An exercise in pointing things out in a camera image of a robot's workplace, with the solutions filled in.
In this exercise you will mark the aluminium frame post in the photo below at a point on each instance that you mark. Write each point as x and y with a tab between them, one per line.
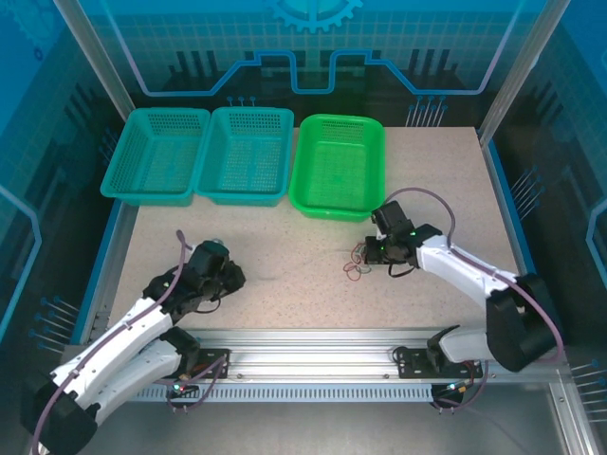
524	71
95	57

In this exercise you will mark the aluminium mounting rail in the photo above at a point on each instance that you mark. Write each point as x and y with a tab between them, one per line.
308	353

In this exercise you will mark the green plastic mesh basket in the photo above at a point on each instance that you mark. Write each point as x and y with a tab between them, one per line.
336	166

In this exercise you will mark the teal plastic mesh basket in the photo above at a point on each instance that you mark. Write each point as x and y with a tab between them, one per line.
244	158
156	158

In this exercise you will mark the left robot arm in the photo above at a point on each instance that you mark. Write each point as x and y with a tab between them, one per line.
128	332

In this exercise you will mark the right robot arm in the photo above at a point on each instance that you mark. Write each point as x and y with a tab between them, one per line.
460	270

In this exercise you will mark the small red rubber bands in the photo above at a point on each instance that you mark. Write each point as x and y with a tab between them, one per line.
352	269

